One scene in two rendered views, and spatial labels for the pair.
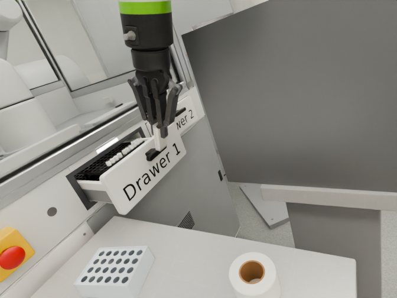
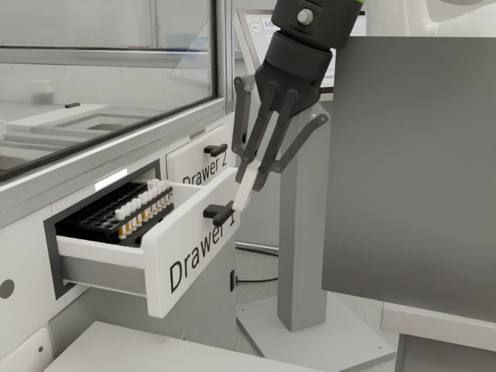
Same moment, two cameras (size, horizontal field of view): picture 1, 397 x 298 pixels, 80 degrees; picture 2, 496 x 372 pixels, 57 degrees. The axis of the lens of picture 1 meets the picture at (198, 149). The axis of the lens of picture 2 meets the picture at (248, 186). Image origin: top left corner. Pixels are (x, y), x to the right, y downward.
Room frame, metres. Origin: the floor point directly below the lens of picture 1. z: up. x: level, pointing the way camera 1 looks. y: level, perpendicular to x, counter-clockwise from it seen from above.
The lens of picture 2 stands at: (0.00, 0.27, 1.16)
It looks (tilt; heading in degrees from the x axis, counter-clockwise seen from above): 19 degrees down; 341
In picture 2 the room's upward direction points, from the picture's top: straight up
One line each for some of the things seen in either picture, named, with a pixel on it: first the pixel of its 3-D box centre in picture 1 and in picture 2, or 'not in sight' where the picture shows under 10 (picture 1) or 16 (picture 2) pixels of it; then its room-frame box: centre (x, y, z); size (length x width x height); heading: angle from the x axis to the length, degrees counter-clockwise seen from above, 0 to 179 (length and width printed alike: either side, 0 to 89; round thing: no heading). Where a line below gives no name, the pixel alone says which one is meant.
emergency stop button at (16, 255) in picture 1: (10, 256); not in sight; (0.38, 0.40, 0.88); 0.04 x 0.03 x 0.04; 143
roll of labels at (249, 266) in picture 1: (254, 280); not in sight; (0.24, -0.01, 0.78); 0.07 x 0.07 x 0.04
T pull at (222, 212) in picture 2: (153, 152); (218, 212); (0.58, 0.11, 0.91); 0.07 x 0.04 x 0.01; 143
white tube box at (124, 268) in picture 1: (116, 271); not in sight; (0.36, 0.23, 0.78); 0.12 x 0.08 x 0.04; 68
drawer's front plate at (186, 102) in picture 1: (175, 120); (202, 163); (0.93, 0.05, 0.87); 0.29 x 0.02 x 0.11; 143
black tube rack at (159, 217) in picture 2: (106, 164); (85, 216); (0.72, 0.29, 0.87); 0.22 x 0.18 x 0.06; 53
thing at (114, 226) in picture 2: (123, 156); (140, 207); (0.65, 0.21, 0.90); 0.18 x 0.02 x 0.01; 143
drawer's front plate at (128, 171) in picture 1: (150, 162); (201, 229); (0.59, 0.13, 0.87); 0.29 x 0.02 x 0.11; 143
